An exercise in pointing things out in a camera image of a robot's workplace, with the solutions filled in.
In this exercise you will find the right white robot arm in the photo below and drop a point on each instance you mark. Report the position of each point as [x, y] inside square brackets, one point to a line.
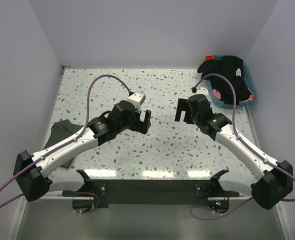
[272, 179]

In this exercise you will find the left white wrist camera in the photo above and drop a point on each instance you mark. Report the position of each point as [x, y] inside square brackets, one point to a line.
[137, 99]

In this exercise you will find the teal laundry basket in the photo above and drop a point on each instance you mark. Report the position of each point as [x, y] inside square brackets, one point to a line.
[247, 85]

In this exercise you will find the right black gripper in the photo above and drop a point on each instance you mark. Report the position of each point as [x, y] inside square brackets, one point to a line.
[183, 105]

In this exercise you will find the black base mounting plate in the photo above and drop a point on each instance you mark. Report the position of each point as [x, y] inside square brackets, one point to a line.
[151, 191]

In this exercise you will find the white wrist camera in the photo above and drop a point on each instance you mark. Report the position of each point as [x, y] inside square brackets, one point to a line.
[201, 91]
[137, 99]

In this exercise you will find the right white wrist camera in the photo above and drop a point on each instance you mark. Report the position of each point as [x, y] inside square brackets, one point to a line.
[201, 91]

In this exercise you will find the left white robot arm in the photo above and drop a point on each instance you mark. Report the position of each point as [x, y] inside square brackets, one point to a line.
[32, 171]

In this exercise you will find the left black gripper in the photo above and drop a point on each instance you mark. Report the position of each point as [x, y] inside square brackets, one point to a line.
[140, 126]

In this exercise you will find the pink t shirt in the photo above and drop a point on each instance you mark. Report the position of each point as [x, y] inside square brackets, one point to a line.
[227, 98]

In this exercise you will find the black t shirt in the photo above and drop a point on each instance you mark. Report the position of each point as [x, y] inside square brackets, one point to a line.
[222, 77]

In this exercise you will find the folded dark green t shirt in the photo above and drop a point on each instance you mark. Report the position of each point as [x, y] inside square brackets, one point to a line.
[60, 131]

